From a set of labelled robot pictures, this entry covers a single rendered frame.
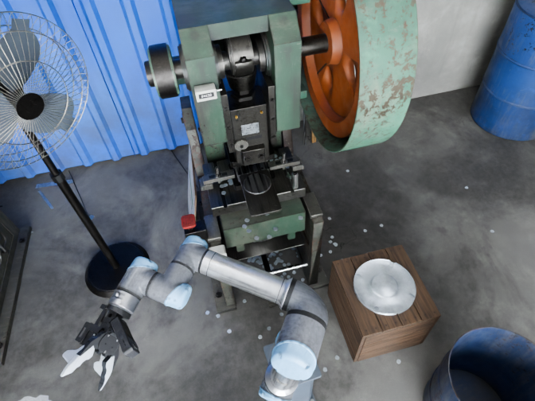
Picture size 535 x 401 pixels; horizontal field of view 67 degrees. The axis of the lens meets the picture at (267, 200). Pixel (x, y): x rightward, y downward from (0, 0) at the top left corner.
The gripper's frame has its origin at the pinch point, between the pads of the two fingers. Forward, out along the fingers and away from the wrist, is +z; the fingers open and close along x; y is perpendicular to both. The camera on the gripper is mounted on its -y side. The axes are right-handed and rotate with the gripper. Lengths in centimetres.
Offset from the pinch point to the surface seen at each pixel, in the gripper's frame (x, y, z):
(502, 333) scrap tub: -96, -100, -77
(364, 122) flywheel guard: -3, -46, -100
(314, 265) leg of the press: -100, -11, -89
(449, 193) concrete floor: -150, -67, -184
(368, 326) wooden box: -93, -47, -63
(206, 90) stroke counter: 15, 4, -92
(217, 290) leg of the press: -107, 41, -64
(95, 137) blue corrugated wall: -68, 164, -134
